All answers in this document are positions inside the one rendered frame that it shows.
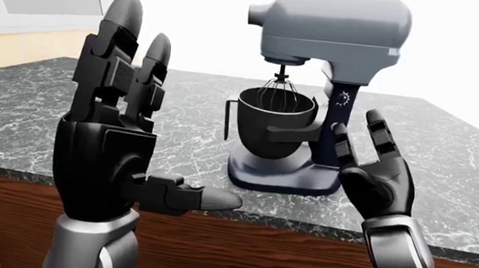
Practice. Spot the black mixing bowl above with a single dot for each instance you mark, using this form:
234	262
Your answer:
276	124

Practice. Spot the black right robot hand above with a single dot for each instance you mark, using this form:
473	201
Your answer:
383	187

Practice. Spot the grey stand mixer head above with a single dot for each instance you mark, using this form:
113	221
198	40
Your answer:
337	32

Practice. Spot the grey stand mixer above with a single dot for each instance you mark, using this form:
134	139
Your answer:
328	154

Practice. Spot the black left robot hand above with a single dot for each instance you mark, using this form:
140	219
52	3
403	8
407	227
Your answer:
100	168

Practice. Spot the wooden counter cabinet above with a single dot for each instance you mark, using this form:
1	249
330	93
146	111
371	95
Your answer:
230	252

